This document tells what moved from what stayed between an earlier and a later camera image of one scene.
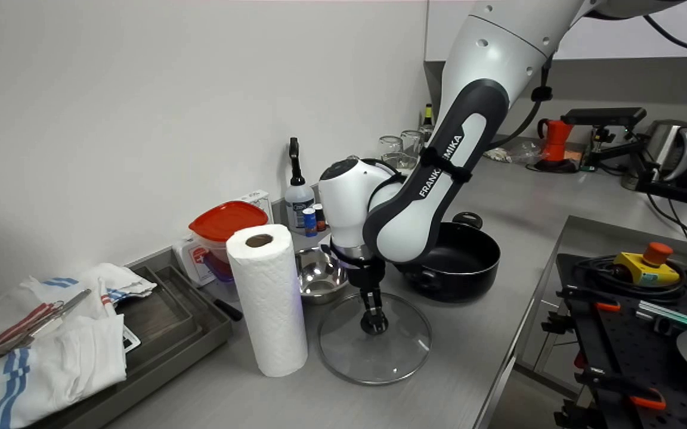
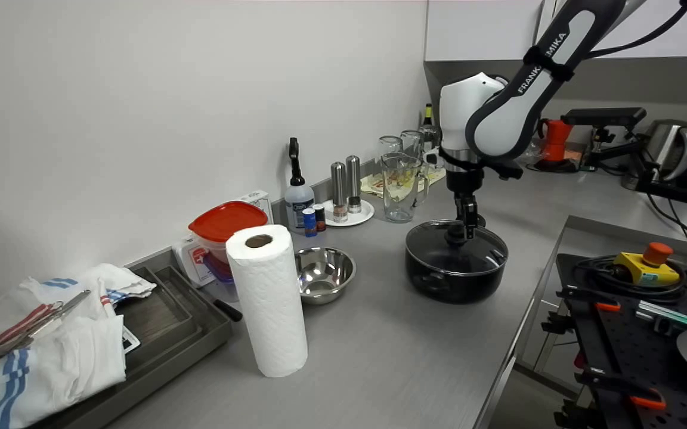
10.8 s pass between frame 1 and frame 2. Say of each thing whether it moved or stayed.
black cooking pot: stayed
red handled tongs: stayed
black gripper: moved
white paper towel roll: stayed
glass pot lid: moved
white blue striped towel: stayed
